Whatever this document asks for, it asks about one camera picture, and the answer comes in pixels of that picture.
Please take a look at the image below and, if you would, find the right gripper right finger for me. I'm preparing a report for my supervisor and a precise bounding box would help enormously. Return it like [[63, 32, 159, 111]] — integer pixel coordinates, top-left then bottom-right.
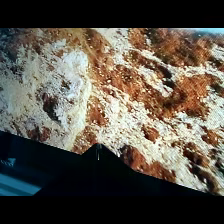
[[97, 143, 166, 197]]

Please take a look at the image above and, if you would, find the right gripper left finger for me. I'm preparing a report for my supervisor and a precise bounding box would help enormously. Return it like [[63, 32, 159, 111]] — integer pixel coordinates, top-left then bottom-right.
[[33, 143, 99, 197]]

